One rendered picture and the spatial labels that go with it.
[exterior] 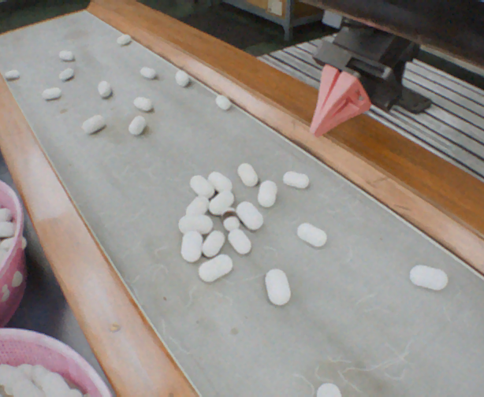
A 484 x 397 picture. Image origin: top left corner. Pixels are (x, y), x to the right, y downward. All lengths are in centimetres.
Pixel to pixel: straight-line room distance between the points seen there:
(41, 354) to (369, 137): 47
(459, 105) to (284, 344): 69
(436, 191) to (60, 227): 44
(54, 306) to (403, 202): 44
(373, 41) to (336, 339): 31
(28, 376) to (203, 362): 17
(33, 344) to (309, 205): 33
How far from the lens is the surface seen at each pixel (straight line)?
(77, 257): 43
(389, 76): 44
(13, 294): 52
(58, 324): 50
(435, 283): 42
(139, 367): 34
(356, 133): 56
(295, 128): 58
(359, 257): 43
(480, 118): 89
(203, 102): 68
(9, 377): 41
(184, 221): 43
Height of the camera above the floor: 107
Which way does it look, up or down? 44 degrees down
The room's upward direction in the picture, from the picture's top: 2 degrees counter-clockwise
